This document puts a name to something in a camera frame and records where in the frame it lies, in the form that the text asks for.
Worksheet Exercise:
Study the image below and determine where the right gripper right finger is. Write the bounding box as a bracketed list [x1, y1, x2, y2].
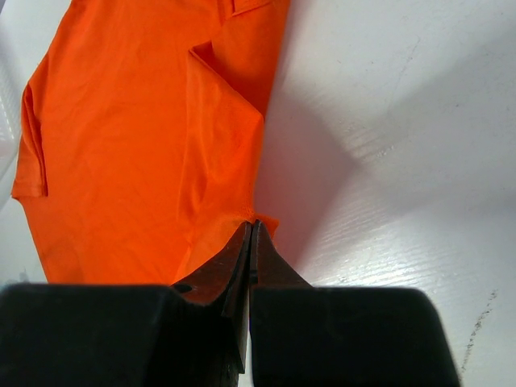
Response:
[248, 218, 315, 387]

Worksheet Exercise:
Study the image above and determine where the orange t shirt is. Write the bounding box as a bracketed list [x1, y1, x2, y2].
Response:
[12, 1, 289, 285]

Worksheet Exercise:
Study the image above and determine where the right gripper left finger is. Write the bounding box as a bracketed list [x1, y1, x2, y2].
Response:
[173, 222, 252, 375]

